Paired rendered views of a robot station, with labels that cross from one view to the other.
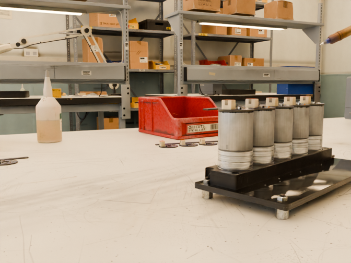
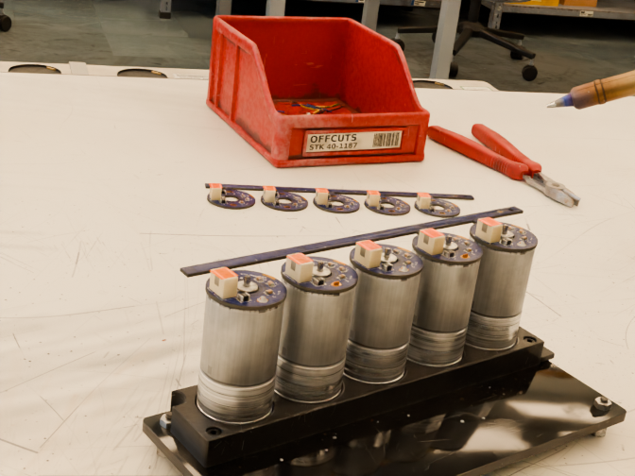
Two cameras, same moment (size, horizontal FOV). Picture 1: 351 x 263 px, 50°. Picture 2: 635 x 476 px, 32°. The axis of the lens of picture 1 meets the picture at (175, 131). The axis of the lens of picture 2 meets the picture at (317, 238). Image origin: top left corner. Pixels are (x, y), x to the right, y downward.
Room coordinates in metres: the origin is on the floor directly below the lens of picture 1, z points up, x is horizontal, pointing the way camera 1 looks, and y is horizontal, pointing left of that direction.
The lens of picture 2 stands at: (-0.03, -0.09, 0.96)
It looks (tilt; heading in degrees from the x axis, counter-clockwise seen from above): 23 degrees down; 6
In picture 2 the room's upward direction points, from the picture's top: 7 degrees clockwise
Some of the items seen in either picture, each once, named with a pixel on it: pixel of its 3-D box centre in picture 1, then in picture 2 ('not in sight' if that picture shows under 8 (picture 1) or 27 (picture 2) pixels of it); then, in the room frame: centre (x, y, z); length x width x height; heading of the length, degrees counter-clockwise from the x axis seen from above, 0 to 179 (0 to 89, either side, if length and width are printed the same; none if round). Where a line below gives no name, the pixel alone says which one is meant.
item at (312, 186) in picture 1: (295, 178); (396, 427); (0.29, -0.09, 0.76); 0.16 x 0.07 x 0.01; 135
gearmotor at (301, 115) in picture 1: (293, 133); (436, 308); (0.32, -0.10, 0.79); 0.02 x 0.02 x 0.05
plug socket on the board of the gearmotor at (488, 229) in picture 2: (305, 99); (490, 229); (0.34, -0.12, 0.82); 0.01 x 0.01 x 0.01; 45
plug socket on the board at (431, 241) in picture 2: (290, 100); (433, 241); (0.32, -0.10, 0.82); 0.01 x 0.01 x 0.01; 45
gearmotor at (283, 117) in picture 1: (276, 136); (376, 323); (0.30, -0.08, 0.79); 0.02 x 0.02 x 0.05
